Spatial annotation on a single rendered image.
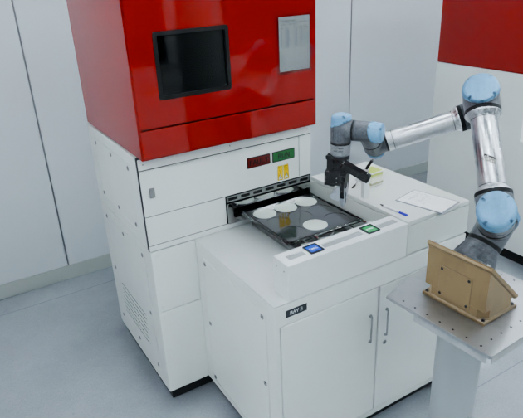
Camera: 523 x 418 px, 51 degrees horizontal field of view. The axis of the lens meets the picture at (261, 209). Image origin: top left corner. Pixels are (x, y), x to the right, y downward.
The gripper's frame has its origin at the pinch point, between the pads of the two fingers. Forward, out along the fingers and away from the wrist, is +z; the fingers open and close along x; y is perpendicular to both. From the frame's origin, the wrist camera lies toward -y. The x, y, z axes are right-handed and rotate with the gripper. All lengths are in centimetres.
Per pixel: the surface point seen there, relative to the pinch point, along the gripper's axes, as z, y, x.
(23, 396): 103, 146, 43
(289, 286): 13.8, 8.5, 41.9
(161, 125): -33, 65, 21
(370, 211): 8.1, -7.8, -14.3
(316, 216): 11.9, 14.2, -11.1
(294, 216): 12.0, 23.1, -7.9
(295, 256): 6.4, 8.6, 34.3
